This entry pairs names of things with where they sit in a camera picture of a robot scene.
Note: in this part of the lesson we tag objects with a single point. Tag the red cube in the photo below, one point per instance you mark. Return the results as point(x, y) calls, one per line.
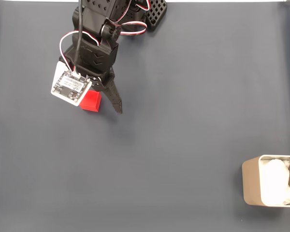
point(91, 101)

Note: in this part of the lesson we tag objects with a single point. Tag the beige open box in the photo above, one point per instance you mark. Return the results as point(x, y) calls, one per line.
point(251, 181)

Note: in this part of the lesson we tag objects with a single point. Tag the white crumpled cloth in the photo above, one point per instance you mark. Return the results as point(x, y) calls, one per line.
point(276, 181)

